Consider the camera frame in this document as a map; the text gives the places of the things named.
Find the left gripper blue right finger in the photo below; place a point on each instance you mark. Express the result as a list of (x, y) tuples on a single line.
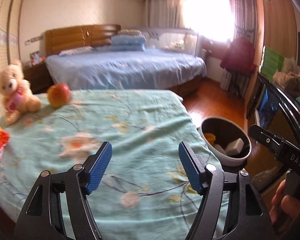
[(193, 167)]

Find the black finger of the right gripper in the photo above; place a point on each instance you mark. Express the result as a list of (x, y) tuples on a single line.
[(284, 151)]

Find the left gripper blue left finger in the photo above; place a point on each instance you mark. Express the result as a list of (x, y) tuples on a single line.
[(95, 167)]

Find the white foam block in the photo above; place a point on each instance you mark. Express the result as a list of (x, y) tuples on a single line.
[(235, 147)]

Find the white foam fruit net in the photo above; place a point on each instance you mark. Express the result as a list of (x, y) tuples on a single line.
[(219, 149)]

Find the right hand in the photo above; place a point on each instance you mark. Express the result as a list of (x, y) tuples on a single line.
[(288, 204)]

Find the black desk with screen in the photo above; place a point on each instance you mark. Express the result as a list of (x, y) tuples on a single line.
[(273, 109)]

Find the floral teal bed sheet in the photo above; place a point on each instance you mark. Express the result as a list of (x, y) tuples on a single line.
[(144, 193)]

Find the red yellow apple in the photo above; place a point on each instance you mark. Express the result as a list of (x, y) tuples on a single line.
[(58, 95)]

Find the green boxes stack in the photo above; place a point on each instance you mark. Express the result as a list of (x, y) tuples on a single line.
[(271, 63)]

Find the blue bed cover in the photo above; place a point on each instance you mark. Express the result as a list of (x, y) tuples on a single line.
[(148, 69)]

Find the dark red hanging clothes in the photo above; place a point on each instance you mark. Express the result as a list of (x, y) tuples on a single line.
[(239, 57)]

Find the cream teddy bear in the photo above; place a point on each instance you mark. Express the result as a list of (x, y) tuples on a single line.
[(18, 98)]

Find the dark wooden nightstand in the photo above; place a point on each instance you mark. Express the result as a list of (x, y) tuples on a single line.
[(38, 77)]

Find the folded blue blanket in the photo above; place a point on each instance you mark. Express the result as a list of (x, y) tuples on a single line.
[(123, 42)]

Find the wooden headboard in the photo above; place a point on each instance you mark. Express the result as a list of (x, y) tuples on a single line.
[(57, 40)]

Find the grey window curtain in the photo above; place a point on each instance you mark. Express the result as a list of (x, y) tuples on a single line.
[(165, 13)]

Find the picture frame on nightstand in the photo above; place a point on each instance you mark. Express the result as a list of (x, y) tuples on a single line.
[(36, 58)]

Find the white baby crib rail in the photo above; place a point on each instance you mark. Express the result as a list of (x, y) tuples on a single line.
[(177, 40)]

